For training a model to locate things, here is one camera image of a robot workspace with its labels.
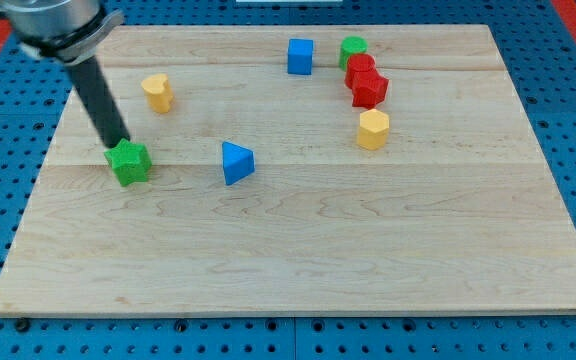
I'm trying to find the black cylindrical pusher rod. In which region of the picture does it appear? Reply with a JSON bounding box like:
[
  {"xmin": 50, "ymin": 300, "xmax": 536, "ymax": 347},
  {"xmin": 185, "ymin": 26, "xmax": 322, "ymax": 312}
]
[{"xmin": 66, "ymin": 56, "xmax": 131, "ymax": 148}]

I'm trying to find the green star block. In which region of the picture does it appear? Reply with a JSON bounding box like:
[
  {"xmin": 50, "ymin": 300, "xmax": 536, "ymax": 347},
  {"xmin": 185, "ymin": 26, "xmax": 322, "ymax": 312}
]
[{"xmin": 104, "ymin": 139, "xmax": 152, "ymax": 187}]

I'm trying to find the blue triangle block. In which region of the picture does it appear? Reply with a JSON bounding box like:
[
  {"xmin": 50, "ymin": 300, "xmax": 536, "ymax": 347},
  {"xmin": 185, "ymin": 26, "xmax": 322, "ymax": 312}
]
[{"xmin": 222, "ymin": 142, "xmax": 255, "ymax": 186}]

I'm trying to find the red star block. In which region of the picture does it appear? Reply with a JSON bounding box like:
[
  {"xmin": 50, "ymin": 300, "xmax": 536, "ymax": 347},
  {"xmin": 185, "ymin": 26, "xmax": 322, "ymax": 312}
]
[{"xmin": 352, "ymin": 70, "xmax": 389, "ymax": 109}]

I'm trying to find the yellow heart block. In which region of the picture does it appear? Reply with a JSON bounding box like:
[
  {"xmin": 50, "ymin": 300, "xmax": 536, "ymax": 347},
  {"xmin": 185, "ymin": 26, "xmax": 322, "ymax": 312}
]
[{"xmin": 141, "ymin": 73, "xmax": 174, "ymax": 114}]

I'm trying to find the blue cube block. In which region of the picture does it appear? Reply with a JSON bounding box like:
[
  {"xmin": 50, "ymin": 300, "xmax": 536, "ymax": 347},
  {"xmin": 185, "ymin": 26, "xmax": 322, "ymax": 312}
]
[{"xmin": 287, "ymin": 38, "xmax": 314, "ymax": 75}]

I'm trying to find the light wooden board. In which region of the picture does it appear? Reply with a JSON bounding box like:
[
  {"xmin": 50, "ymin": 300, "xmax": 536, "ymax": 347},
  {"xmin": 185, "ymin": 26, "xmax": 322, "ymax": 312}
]
[{"xmin": 0, "ymin": 25, "xmax": 576, "ymax": 318}]

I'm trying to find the green cylinder block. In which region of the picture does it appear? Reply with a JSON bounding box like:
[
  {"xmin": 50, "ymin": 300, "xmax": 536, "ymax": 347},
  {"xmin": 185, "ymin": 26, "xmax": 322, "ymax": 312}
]
[{"xmin": 338, "ymin": 36, "xmax": 368, "ymax": 70}]

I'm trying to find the red cylinder block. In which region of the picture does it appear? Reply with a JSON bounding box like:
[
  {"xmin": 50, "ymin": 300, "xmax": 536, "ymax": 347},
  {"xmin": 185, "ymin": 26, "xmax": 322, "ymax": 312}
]
[{"xmin": 344, "ymin": 53, "xmax": 376, "ymax": 89}]

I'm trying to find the yellow hexagon block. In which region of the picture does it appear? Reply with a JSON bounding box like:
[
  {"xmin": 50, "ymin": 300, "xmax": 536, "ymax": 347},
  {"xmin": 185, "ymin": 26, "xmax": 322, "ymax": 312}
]
[{"xmin": 356, "ymin": 109, "xmax": 390, "ymax": 150}]

